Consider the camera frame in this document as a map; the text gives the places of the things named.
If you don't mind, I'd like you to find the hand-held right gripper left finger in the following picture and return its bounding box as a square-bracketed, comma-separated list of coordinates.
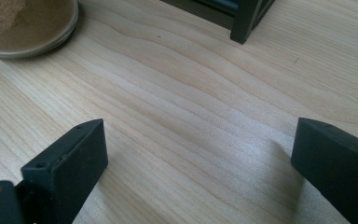
[16, 118, 109, 224]

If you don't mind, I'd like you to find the glass jar of brown powder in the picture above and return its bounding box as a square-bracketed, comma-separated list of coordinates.
[0, 0, 80, 60]

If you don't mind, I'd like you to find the black two-tier metal rack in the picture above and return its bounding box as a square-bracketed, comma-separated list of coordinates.
[159, 0, 276, 46]

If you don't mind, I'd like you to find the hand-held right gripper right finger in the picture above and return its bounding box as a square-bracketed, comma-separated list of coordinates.
[290, 117, 358, 224]

